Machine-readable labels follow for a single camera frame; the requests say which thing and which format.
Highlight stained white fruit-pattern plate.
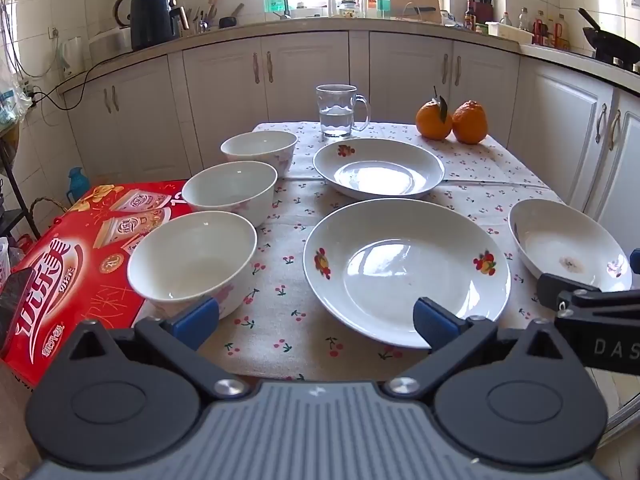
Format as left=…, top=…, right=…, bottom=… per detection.
left=509, top=198, right=632, bottom=292

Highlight large white fruit-pattern plate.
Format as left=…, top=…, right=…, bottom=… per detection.
left=303, top=198, right=511, bottom=349

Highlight white floral bowl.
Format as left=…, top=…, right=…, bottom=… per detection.
left=220, top=130, right=297, bottom=177

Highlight white kitchen cabinets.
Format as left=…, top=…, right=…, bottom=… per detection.
left=61, top=28, right=639, bottom=250

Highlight cherry-print tablecloth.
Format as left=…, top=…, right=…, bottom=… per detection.
left=201, top=122, right=559, bottom=380

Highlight red cardboard box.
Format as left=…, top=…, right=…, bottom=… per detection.
left=1, top=180, right=190, bottom=387

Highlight teal thermos jug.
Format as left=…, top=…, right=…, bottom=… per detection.
left=66, top=167, right=91, bottom=205

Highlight bumpy orange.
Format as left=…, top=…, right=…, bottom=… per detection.
left=452, top=101, right=488, bottom=145

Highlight orange with leaf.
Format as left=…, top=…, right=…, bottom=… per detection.
left=416, top=89, right=452, bottom=141

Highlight glass mug with water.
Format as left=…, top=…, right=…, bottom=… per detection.
left=316, top=84, right=371, bottom=139

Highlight black wok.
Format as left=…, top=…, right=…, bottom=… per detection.
left=578, top=8, right=640, bottom=72

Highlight knife block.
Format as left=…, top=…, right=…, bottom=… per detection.
left=471, top=0, right=495, bottom=24

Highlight black air fryer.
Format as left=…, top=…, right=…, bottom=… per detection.
left=113, top=0, right=189, bottom=51

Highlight wooden cutting board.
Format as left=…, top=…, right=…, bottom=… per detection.
left=390, top=0, right=442, bottom=25

